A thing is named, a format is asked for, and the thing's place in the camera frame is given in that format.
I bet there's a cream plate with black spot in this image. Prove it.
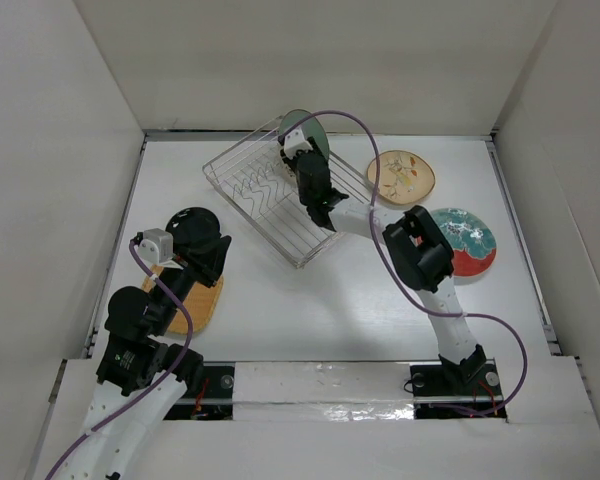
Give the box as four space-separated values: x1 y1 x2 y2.
280 150 296 178

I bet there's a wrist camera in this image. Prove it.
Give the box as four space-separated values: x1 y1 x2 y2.
132 228 174 265
282 127 313 159

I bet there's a wire dish rack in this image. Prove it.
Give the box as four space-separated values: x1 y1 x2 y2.
202 115 342 268

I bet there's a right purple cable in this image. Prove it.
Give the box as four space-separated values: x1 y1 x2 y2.
279 110 529 417

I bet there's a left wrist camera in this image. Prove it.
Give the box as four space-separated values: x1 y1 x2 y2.
132 228 174 265

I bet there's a black round plate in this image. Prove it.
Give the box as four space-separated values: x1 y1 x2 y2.
166 207 221 253

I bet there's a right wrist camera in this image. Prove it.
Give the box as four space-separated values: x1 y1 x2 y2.
282 127 313 159

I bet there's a red and teal plate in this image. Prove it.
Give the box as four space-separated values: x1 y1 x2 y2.
431 208 497 278

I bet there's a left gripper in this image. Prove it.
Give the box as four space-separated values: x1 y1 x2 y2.
151 229 230 333

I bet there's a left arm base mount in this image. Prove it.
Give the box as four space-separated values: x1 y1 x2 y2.
164 362 235 421

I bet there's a light blue flower plate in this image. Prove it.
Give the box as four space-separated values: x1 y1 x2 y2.
278 109 330 159

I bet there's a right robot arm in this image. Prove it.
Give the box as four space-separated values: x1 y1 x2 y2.
280 149 486 393

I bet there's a beige floral plate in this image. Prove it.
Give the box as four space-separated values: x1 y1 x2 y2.
377 150 436 205

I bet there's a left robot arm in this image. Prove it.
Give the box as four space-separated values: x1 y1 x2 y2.
46 231 231 479

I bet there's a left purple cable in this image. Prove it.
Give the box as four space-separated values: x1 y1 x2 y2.
42 234 196 480

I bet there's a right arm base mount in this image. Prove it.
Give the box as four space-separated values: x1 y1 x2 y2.
403 362 507 420

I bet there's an orange woven oval plate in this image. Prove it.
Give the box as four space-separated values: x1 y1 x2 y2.
166 276 224 337

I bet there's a purple cable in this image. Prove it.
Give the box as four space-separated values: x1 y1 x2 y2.
279 110 529 417
42 234 196 480

